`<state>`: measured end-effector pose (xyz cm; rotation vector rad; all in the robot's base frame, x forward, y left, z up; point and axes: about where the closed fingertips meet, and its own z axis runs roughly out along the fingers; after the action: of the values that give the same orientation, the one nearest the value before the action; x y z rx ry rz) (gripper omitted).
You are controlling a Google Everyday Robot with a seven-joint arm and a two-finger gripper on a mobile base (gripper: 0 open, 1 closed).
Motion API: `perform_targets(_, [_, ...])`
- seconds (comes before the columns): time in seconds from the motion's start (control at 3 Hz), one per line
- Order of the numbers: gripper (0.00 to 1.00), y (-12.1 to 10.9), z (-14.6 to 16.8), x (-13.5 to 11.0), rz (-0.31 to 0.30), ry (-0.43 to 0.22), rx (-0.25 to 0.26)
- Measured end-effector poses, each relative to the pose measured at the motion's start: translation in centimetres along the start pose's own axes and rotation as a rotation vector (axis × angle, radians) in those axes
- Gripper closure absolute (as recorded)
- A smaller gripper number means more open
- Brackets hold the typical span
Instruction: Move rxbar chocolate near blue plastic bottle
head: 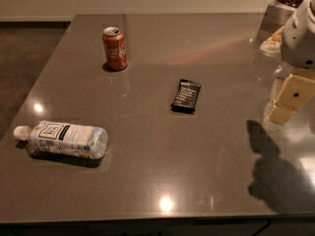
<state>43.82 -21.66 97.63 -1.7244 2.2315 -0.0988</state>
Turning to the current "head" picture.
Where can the black rxbar chocolate wrapper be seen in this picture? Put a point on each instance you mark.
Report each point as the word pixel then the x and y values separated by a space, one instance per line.
pixel 186 97

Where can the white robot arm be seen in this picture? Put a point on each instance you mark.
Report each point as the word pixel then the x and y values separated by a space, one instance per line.
pixel 298 42

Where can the red coca-cola can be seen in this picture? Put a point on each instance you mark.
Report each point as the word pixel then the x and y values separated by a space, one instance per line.
pixel 115 49

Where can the clear plastic water bottle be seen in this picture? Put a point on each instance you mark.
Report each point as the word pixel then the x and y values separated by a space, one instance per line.
pixel 64 138

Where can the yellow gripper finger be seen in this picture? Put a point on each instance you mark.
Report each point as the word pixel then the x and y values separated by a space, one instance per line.
pixel 289 94

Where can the white plate with food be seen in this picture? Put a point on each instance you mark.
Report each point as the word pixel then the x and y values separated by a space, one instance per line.
pixel 272 45

